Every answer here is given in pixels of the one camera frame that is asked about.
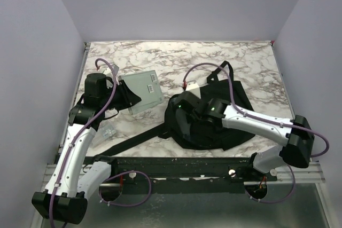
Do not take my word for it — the clear plastic screw box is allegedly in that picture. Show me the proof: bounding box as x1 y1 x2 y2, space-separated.
98 124 116 140

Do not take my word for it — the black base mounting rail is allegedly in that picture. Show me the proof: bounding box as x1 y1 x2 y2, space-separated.
83 156 276 194

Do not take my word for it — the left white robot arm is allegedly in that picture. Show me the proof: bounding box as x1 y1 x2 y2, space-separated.
32 73 142 227

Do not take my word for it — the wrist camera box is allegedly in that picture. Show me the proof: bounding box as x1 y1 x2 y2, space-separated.
185 81 201 99
103 64 119 77

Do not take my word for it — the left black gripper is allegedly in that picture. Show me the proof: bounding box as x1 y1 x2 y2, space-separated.
101 79 142 111

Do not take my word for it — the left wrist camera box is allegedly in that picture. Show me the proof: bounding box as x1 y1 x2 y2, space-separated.
103 64 119 77

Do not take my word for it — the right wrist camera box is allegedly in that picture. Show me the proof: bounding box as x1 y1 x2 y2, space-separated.
185 81 201 99

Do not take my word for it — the grey notebook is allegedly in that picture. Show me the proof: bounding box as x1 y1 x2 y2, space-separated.
119 70 164 115

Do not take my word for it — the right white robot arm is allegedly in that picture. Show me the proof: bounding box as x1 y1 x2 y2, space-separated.
173 91 314 181

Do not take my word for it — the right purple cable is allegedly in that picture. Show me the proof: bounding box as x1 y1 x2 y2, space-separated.
183 62 330 204

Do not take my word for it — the black student backpack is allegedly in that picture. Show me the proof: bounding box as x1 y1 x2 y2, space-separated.
102 61 255 156

